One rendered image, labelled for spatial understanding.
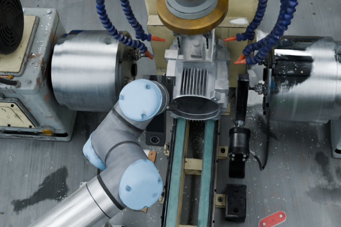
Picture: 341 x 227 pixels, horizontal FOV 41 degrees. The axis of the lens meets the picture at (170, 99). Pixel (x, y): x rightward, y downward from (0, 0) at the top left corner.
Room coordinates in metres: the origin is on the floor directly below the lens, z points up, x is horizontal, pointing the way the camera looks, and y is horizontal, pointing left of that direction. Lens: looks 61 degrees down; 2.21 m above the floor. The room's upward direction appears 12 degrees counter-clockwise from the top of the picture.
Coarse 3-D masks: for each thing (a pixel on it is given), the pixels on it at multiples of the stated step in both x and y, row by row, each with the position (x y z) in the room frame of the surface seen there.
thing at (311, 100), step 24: (288, 48) 0.66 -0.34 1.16; (312, 48) 0.65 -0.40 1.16; (336, 48) 0.64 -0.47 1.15; (264, 72) 0.70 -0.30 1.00; (288, 72) 0.59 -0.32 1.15; (312, 72) 0.58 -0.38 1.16; (336, 72) 0.56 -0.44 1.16; (264, 96) 0.62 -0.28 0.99; (288, 96) 0.54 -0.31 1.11; (312, 96) 0.53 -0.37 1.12; (336, 96) 0.52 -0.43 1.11; (288, 120) 0.52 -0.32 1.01; (312, 120) 0.50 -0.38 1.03
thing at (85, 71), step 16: (80, 32) 0.87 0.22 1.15; (96, 32) 0.86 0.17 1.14; (128, 32) 0.88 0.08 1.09; (64, 48) 0.81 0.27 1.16; (80, 48) 0.80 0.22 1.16; (96, 48) 0.79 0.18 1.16; (112, 48) 0.78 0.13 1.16; (128, 48) 0.82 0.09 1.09; (64, 64) 0.76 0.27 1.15; (80, 64) 0.75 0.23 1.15; (96, 64) 0.74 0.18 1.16; (112, 64) 0.73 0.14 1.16; (128, 64) 0.79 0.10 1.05; (64, 80) 0.73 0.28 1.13; (80, 80) 0.72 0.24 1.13; (96, 80) 0.71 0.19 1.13; (112, 80) 0.69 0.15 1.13; (128, 80) 0.72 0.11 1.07; (64, 96) 0.70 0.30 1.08; (80, 96) 0.69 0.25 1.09; (96, 96) 0.68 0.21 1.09; (112, 96) 0.67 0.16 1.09
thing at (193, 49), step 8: (184, 40) 0.79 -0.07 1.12; (192, 40) 0.79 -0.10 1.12; (200, 40) 0.78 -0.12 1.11; (208, 40) 0.78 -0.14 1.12; (184, 48) 0.76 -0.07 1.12; (192, 48) 0.75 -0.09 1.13; (200, 48) 0.74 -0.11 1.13; (184, 56) 0.74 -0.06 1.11; (192, 56) 0.73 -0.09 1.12; (200, 56) 0.72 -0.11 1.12; (208, 56) 0.70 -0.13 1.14; (184, 64) 0.70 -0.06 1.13; (192, 64) 0.70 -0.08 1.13; (200, 64) 0.69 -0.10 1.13; (208, 64) 0.68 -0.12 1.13; (208, 72) 0.68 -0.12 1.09
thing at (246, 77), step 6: (240, 78) 0.55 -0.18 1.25; (246, 78) 0.55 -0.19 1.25; (240, 84) 0.54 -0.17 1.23; (246, 84) 0.54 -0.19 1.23; (240, 90) 0.54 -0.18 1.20; (246, 90) 0.54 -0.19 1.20; (240, 96) 0.54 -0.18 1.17; (246, 96) 0.54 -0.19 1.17; (240, 102) 0.54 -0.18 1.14; (246, 102) 0.54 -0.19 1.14; (240, 108) 0.54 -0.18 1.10; (246, 108) 0.54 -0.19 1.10; (240, 114) 0.54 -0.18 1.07; (240, 120) 0.54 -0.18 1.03
